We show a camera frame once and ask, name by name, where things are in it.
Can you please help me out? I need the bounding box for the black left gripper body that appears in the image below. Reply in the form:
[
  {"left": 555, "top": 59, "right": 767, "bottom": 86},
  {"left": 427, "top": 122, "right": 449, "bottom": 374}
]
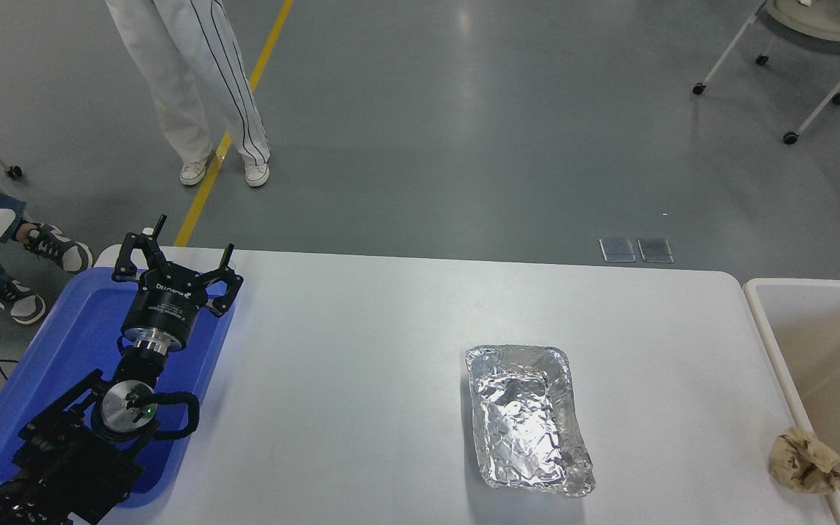
[{"left": 122, "top": 266, "right": 211, "bottom": 343}]

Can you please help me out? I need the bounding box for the seated person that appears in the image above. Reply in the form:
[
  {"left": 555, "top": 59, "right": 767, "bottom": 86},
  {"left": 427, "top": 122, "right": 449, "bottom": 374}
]
[{"left": 0, "top": 128, "right": 93, "bottom": 325}]

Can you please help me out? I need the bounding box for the blue plastic tray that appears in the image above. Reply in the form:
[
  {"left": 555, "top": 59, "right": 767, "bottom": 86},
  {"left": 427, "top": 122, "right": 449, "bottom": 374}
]
[{"left": 0, "top": 266, "right": 237, "bottom": 509}]

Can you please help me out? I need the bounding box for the standing person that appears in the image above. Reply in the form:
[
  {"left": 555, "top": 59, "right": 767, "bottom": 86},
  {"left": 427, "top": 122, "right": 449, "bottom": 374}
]
[{"left": 105, "top": 0, "right": 272, "bottom": 188}]

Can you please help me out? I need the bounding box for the silver foil tray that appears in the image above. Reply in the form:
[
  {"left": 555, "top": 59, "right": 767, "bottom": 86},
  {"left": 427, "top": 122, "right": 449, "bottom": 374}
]
[{"left": 465, "top": 345, "right": 597, "bottom": 498}]

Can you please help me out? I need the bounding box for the metal floor plate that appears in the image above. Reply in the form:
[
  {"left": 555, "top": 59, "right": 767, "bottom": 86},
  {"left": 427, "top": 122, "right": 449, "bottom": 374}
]
[
  {"left": 638, "top": 238, "right": 674, "bottom": 264},
  {"left": 600, "top": 238, "right": 637, "bottom": 263}
]

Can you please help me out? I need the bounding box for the crumpled tan paper ball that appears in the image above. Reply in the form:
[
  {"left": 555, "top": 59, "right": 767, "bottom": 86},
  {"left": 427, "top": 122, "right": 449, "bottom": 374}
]
[{"left": 769, "top": 427, "right": 840, "bottom": 495}]

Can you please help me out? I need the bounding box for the large pale bin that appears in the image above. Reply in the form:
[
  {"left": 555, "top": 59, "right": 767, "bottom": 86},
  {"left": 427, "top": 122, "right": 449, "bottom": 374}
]
[{"left": 744, "top": 279, "right": 840, "bottom": 525}]

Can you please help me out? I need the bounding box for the white wheeled chair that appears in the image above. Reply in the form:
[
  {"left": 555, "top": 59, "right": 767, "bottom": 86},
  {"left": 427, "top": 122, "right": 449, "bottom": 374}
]
[{"left": 692, "top": 0, "right": 840, "bottom": 145}]

